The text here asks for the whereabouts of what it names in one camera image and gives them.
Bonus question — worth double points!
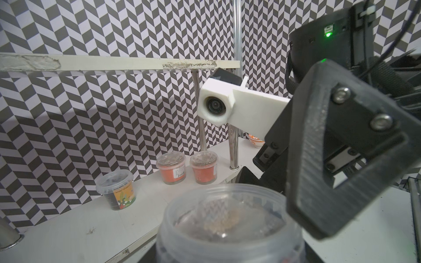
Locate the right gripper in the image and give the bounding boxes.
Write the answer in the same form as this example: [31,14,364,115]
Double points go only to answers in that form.
[253,60,421,240]

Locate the clear cup orange contents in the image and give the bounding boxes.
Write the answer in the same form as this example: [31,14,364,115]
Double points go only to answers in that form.
[156,184,305,263]

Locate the tin can pull-tab lid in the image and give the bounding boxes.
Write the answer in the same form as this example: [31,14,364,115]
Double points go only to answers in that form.
[0,218,24,252]

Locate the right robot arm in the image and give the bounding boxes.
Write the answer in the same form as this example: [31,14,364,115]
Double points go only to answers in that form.
[248,3,421,240]

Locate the white two-tier shelf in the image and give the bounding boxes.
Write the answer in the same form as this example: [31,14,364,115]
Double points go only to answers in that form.
[0,52,264,263]

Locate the orange patterned bowl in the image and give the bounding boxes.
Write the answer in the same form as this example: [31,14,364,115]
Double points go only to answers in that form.
[247,134,265,149]

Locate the small cup front right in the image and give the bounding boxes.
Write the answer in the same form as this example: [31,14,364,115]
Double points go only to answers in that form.
[190,150,218,185]

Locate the small cup back right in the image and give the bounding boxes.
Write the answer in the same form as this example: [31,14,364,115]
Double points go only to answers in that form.
[156,151,186,185]

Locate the small cup yellow label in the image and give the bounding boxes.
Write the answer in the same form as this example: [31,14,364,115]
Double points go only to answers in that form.
[96,170,136,210]

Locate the right aluminium corner post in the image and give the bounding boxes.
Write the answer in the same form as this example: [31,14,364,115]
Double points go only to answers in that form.
[232,0,244,139]

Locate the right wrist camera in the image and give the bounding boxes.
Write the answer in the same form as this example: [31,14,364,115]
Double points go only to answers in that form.
[197,68,292,142]

